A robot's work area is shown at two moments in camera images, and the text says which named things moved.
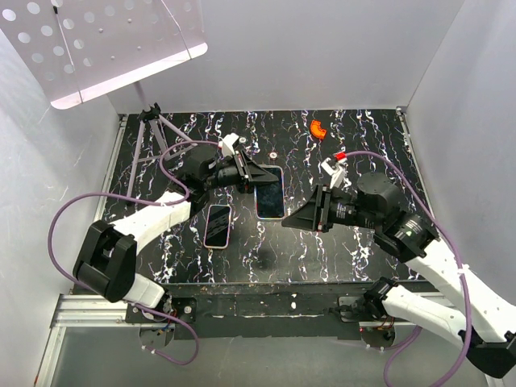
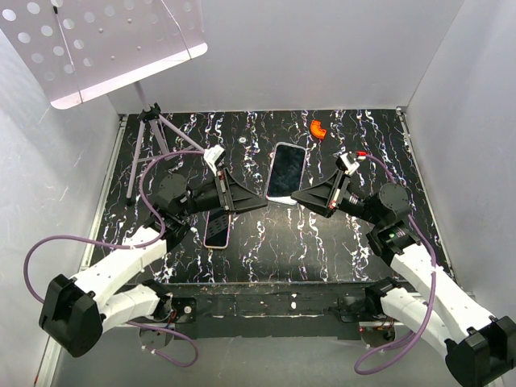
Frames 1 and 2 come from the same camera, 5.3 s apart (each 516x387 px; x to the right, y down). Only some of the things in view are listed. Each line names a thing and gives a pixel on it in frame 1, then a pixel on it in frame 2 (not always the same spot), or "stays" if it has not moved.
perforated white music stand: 80,50 stays
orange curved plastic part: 317,130 stays
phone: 218,226 stays
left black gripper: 248,172 to 235,197
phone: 270,196 to 285,173
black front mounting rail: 288,310 stays
